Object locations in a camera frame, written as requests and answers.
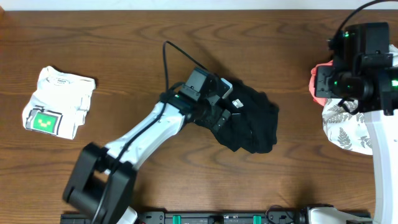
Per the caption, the black t-shirt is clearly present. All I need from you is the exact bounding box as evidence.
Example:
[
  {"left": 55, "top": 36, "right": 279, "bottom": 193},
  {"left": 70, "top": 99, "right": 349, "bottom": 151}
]
[{"left": 212, "top": 79, "right": 279, "bottom": 154}]

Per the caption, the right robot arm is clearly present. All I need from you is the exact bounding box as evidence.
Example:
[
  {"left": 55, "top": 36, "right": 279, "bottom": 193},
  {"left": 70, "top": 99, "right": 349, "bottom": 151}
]
[{"left": 306, "top": 22, "right": 397, "bottom": 223}]

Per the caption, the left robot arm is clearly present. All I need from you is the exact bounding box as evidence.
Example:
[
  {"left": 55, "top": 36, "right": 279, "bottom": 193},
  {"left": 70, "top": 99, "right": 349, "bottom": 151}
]
[{"left": 63, "top": 67, "right": 234, "bottom": 223}]

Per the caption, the coral pink garment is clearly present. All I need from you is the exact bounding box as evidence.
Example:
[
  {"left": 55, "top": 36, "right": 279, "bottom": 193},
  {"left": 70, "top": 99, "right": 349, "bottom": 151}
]
[{"left": 308, "top": 60, "right": 333, "bottom": 106}]

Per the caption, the white fern-print garment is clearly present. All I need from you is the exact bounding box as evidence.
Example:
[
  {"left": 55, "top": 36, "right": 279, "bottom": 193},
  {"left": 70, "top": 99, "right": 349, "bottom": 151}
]
[{"left": 321, "top": 43, "right": 398, "bottom": 156}]

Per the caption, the folded white pixel-print t-shirt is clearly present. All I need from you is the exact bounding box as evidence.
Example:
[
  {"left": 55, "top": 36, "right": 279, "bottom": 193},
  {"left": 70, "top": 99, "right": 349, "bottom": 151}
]
[{"left": 22, "top": 66, "right": 96, "bottom": 139}]

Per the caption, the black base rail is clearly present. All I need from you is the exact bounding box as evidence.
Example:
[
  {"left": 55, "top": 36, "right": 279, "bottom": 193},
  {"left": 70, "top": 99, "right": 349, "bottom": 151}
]
[{"left": 60, "top": 210, "right": 373, "bottom": 224}]

